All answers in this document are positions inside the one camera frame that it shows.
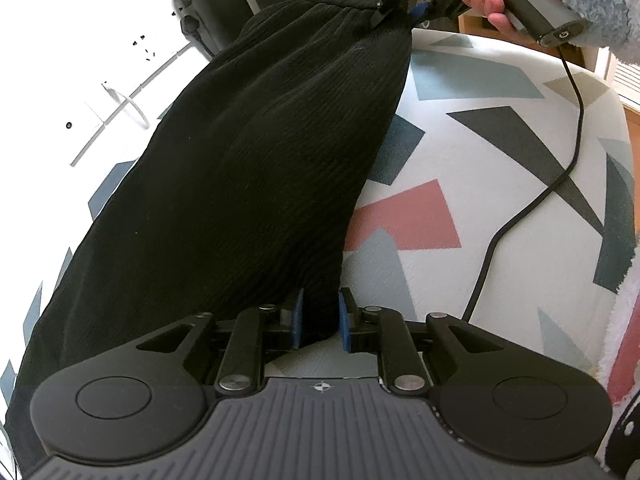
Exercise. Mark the white vent panel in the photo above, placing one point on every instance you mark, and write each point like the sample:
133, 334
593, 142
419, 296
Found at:
627, 80

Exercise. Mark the black ribbed pants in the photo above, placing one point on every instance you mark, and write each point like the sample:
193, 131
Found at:
240, 185

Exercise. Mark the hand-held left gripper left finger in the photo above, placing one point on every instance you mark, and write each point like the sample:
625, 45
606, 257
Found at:
298, 317

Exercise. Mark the person's right forearm fluffy sleeve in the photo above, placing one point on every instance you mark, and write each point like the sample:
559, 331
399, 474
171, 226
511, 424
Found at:
600, 5

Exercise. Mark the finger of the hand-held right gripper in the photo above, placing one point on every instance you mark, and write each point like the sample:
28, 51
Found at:
420, 12
386, 10

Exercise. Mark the geometric printed blanket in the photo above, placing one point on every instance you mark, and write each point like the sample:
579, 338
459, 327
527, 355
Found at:
480, 200

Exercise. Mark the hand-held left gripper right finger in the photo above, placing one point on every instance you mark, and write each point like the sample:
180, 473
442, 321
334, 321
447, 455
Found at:
344, 322

